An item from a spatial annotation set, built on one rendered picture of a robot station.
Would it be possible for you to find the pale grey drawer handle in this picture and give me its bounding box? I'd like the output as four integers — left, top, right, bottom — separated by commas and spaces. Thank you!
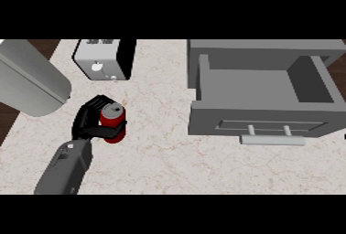
239, 124, 305, 146

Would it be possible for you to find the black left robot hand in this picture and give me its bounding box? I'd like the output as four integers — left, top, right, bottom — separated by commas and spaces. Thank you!
70, 94, 128, 142

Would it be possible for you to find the grey drawer front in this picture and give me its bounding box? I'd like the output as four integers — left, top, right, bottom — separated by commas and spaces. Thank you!
186, 101, 346, 138

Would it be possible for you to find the red can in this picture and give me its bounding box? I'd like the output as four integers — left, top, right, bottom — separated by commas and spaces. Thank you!
98, 102, 128, 144

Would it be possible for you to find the grey open drawer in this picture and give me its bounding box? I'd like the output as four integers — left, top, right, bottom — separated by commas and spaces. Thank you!
186, 54, 346, 138

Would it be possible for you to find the white and black toaster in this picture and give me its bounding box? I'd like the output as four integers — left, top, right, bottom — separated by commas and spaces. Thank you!
70, 38, 137, 81

